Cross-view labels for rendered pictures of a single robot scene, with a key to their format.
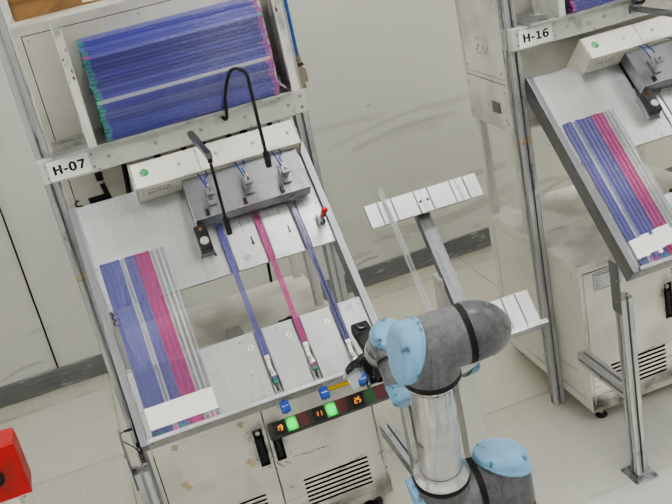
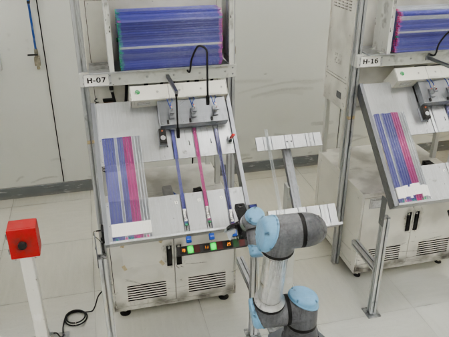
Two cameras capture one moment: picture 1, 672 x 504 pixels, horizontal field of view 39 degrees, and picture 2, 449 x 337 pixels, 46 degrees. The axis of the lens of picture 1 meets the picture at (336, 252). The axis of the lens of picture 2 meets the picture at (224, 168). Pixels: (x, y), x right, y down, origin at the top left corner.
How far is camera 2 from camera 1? 0.12 m
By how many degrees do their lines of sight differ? 3
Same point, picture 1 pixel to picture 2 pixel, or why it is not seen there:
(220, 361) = (158, 206)
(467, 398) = not seen: hidden behind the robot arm
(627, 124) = (409, 122)
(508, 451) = (308, 295)
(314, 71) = (240, 48)
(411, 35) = (298, 40)
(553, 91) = (373, 94)
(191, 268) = (152, 151)
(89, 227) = (100, 116)
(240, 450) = (158, 255)
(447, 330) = (292, 227)
